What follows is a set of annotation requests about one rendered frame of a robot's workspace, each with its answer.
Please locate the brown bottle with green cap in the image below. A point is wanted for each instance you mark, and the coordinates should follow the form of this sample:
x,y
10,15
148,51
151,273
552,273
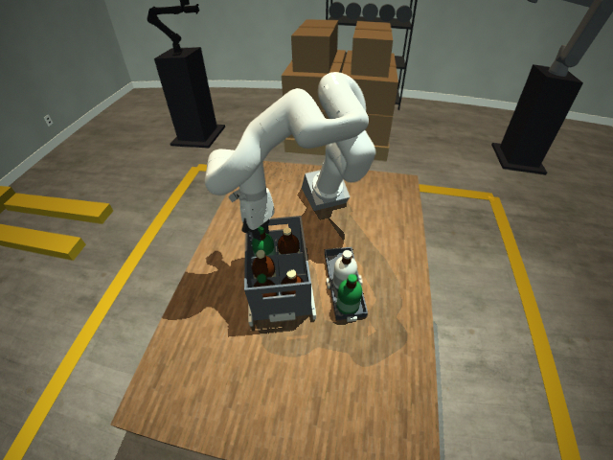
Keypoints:
x,y
263,281

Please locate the brown bottle with beige cap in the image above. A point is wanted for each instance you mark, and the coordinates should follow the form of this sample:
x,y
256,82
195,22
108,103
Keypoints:
x,y
263,265
288,243

